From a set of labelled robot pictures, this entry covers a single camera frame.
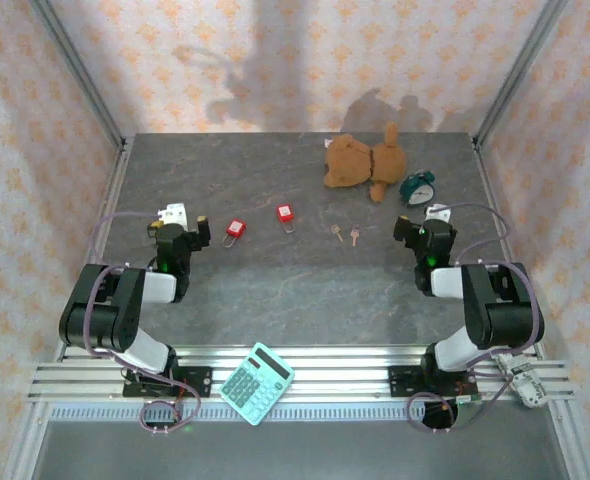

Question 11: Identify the brown teddy bear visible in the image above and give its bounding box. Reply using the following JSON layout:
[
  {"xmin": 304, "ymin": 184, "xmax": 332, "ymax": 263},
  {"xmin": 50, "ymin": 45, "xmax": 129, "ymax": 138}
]
[{"xmin": 322, "ymin": 122, "xmax": 409, "ymax": 204}]

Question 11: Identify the red padlock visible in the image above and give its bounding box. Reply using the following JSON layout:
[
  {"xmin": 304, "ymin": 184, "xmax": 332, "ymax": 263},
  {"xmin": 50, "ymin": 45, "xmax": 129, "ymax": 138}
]
[
  {"xmin": 221, "ymin": 219, "xmax": 249, "ymax": 250},
  {"xmin": 275, "ymin": 204, "xmax": 299, "ymax": 235}
]

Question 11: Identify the aluminium side rail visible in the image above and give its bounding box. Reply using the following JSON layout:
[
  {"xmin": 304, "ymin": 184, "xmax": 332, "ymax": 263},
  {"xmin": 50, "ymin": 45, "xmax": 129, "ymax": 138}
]
[
  {"xmin": 471, "ymin": 134, "xmax": 549, "ymax": 361},
  {"xmin": 53, "ymin": 134, "xmax": 135, "ymax": 362}
]

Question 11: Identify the teal alarm clock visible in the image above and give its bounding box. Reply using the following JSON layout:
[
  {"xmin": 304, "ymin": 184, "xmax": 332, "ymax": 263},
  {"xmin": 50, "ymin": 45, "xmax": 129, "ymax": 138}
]
[{"xmin": 399, "ymin": 169, "xmax": 437, "ymax": 208}]

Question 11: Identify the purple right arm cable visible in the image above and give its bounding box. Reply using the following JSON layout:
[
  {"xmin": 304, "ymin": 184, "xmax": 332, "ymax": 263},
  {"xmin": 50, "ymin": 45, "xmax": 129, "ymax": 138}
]
[{"xmin": 407, "ymin": 201, "xmax": 544, "ymax": 434}]

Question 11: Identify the slotted grey cable duct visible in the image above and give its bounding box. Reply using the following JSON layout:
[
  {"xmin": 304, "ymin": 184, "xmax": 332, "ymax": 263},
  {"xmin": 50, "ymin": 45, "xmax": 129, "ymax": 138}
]
[{"xmin": 48, "ymin": 405, "xmax": 556, "ymax": 422}]

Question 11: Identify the aluminium rail base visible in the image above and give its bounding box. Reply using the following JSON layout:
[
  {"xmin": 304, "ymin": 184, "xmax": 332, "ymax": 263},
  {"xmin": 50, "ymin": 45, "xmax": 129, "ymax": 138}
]
[{"xmin": 27, "ymin": 343, "xmax": 576, "ymax": 404}]

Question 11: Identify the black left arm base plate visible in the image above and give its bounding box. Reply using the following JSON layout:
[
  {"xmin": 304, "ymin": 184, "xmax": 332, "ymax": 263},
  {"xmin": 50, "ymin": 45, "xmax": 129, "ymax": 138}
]
[{"xmin": 123, "ymin": 366, "xmax": 213, "ymax": 399}]

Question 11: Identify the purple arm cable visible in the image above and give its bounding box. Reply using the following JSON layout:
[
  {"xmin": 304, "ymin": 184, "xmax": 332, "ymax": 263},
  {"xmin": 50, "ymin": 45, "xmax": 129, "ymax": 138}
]
[
  {"xmin": 83, "ymin": 211, "xmax": 200, "ymax": 435},
  {"xmin": 407, "ymin": 201, "xmax": 544, "ymax": 434}
]

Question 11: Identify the aluminium frame post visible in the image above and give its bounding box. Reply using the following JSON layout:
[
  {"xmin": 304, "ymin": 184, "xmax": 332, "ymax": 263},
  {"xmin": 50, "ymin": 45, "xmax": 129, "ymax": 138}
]
[
  {"xmin": 472, "ymin": 0, "xmax": 571, "ymax": 151},
  {"xmin": 27, "ymin": 0, "xmax": 129, "ymax": 151}
]

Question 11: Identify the teal calculator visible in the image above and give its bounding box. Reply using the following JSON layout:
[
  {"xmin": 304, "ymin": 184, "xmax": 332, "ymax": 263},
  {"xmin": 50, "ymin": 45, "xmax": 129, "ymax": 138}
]
[{"xmin": 218, "ymin": 341, "xmax": 296, "ymax": 427}]

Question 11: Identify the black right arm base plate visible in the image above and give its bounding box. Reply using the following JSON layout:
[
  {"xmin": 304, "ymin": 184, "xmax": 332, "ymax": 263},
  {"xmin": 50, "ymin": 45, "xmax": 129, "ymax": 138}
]
[{"xmin": 388, "ymin": 364, "xmax": 481, "ymax": 399}]

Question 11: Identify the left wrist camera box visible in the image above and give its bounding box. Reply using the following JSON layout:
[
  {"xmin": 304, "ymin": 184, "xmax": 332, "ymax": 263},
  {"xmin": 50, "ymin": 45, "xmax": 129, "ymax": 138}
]
[{"xmin": 157, "ymin": 201, "xmax": 189, "ymax": 226}]

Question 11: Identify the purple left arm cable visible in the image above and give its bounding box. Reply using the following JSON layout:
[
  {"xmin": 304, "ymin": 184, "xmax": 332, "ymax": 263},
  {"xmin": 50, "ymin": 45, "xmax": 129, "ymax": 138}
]
[{"xmin": 83, "ymin": 211, "xmax": 200, "ymax": 435}]

